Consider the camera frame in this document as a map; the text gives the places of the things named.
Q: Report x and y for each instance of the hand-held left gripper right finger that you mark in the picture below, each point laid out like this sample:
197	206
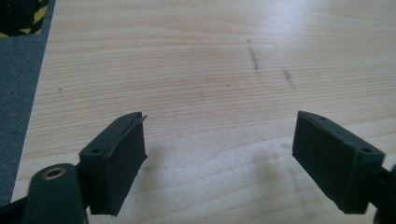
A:
336	165

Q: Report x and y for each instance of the black yellow striped stand base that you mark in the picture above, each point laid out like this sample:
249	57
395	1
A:
18	15

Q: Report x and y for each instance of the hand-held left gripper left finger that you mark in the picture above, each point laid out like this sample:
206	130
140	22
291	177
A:
118	168

